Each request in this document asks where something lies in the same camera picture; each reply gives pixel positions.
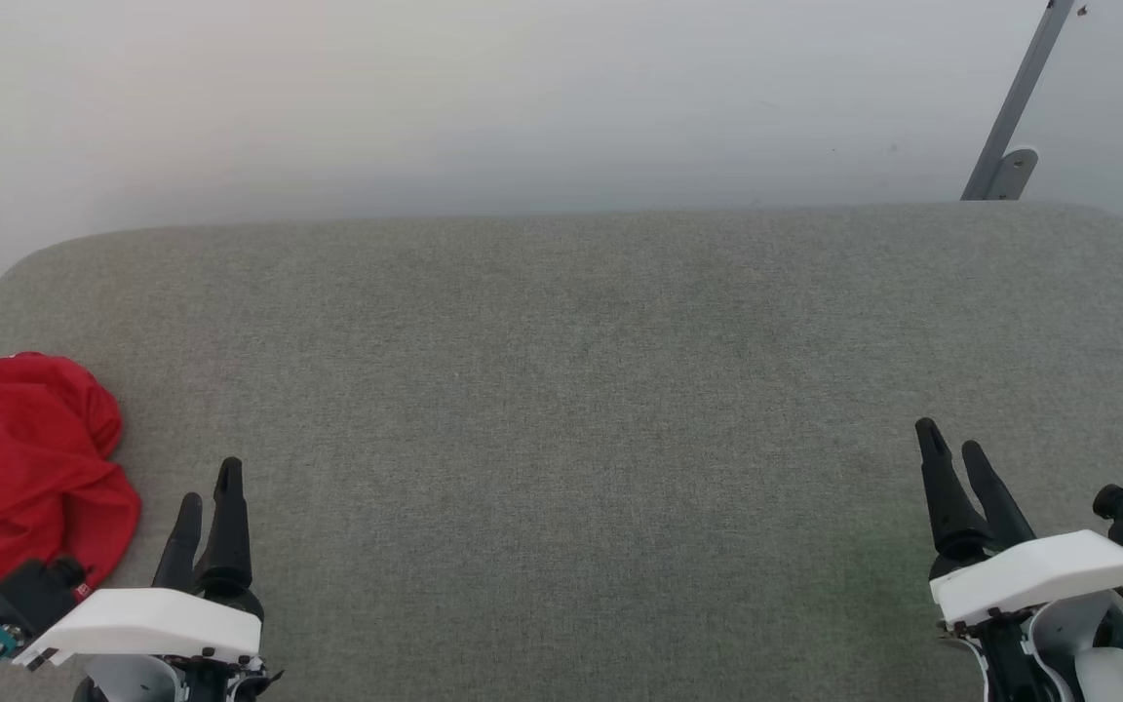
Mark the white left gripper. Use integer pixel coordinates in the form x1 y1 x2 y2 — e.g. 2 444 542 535
14 456 282 702

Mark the grey fabric sofa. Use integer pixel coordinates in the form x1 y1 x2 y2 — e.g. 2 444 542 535
0 201 1123 702

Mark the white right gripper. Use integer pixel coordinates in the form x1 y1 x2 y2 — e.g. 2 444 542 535
914 417 1123 702

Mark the red shirt with white stripes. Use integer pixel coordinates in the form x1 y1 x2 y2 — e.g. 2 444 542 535
0 352 142 589

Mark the grey metal pole bracket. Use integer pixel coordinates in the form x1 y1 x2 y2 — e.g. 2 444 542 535
985 146 1040 202

